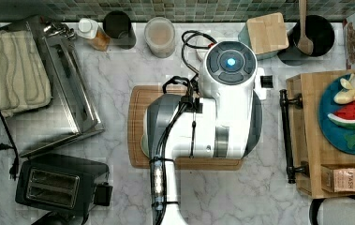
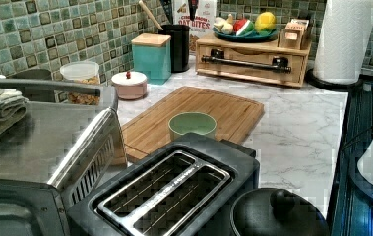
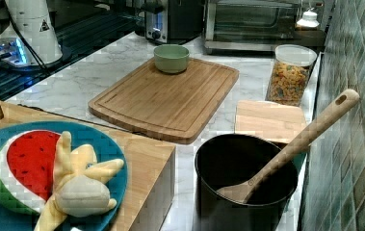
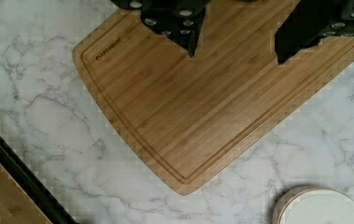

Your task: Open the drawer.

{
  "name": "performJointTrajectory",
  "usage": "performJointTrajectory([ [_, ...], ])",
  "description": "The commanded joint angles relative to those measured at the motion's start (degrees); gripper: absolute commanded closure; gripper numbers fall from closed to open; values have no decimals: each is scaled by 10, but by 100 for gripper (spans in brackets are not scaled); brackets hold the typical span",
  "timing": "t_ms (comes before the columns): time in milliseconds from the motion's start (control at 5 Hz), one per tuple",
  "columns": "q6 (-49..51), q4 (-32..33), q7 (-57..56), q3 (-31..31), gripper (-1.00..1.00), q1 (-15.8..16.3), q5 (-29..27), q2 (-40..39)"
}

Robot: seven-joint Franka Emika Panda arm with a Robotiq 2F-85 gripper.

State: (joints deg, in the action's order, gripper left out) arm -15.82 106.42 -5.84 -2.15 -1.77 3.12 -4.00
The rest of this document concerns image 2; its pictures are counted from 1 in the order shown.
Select teal fruit plate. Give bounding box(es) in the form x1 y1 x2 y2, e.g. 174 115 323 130
213 28 278 43

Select pink dish with white lid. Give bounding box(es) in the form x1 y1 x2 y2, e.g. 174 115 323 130
111 71 148 100

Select green ceramic bowl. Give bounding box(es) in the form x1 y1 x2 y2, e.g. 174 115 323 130
168 112 217 141

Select clear plastic snack container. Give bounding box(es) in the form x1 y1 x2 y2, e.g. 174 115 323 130
60 61 100 105

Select white toy garlic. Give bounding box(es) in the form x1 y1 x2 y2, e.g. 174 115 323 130
214 14 233 34

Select black two-slot toaster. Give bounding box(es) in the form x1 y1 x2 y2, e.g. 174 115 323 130
68 134 260 236

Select small wooden box organizer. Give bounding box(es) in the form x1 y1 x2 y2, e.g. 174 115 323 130
278 19 312 50

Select bamboo cutting board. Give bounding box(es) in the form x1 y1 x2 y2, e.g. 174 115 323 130
122 87 264 162

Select black paper towel holder base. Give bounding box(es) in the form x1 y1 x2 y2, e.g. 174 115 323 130
305 69 362 92

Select red green toy watermelon slice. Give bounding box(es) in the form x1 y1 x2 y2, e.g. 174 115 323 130
233 19 254 36

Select teal canister with wooden lid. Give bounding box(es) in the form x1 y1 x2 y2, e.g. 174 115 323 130
131 33 171 85

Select wooden countertop drawer box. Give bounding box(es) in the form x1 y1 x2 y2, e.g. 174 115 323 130
196 33 311 88

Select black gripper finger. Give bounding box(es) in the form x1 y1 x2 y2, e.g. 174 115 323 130
188 0 199 21

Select white paper towel roll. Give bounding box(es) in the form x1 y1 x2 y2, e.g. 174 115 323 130
313 0 373 85

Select black drawer handle bar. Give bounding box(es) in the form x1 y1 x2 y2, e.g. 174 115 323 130
201 49 291 73

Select yellow toy lemon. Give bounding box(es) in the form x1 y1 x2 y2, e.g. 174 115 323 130
254 12 276 32

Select oat bites cereal box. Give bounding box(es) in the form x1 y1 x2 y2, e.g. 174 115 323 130
172 0 217 53

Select grey metal cup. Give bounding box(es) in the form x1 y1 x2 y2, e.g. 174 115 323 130
12 69 55 102

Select black pot lid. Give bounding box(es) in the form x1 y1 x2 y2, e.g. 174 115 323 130
230 188 330 236

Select wooden spoon handle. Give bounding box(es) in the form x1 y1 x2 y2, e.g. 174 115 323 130
138 0 163 30

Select stainless toaster oven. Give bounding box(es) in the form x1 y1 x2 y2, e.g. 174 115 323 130
0 79 126 236

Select black utensil holder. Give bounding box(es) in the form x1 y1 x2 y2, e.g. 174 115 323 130
158 25 190 73

